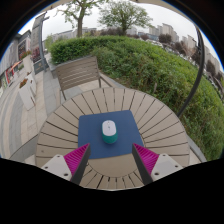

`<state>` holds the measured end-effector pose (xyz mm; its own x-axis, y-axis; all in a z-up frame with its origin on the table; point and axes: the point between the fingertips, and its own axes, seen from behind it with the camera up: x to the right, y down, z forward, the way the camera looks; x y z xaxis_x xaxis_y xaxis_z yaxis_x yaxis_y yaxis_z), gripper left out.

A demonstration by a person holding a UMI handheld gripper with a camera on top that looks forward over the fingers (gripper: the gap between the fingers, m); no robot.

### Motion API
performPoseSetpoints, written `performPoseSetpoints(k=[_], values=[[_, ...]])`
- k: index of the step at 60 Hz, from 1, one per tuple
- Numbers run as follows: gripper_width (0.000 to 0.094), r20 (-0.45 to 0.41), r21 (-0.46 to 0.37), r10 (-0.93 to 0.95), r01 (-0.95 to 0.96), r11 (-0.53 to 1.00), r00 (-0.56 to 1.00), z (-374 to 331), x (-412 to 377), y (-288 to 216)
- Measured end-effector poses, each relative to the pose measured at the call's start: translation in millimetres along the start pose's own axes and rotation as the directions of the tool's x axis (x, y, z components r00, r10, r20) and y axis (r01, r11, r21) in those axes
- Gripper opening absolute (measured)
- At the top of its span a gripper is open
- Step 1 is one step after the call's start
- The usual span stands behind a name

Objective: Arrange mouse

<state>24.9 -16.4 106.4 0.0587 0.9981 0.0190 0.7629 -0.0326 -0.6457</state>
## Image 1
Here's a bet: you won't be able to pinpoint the round leafy tree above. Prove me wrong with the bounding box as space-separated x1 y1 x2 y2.
97 0 154 36

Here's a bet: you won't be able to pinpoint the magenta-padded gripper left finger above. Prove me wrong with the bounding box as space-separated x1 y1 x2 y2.
41 143 92 186

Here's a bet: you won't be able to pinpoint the grey lamp post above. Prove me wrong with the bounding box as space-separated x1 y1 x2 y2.
38 14 52 73

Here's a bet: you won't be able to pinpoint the low white flower planter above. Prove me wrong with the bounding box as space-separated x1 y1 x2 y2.
18 78 38 111

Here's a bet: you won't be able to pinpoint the white and teal computer mouse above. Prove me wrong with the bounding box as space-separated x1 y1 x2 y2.
101 119 119 145

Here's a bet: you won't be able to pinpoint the grey slatted wooden chair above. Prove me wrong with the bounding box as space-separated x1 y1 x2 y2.
54 55 113 101

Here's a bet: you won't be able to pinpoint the dark blue mouse pad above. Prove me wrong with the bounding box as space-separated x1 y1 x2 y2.
77 109 145 160

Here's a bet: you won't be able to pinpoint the bare-trunked leaning tree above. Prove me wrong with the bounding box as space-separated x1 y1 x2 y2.
58 0 101 38

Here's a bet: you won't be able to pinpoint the dark curved parasol pole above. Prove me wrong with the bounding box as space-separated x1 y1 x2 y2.
176 26 206 118

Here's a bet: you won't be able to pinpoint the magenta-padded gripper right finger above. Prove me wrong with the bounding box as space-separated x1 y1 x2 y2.
131 142 188 186

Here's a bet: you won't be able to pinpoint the distant apartment buildings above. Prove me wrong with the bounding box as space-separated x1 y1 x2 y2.
49 22 223 76

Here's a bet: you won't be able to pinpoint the tall white flower planter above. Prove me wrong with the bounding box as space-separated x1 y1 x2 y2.
21 49 36 76

